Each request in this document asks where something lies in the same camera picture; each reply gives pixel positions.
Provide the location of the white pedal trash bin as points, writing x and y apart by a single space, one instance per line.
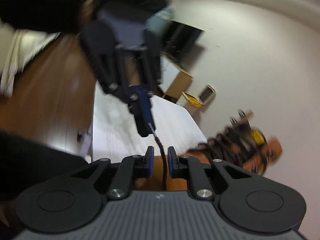
207 94

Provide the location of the white wooden tv cabinet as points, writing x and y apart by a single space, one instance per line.
175 80

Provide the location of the tan leather boot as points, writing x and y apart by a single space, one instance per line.
241 145

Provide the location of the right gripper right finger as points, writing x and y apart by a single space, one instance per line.
192 170

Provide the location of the dark brown shoelace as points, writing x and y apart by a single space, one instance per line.
160 167

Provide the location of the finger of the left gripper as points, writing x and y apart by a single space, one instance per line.
135 111
145 108

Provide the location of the black flat television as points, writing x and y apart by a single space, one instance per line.
178 39

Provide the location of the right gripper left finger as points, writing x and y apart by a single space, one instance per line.
128 171

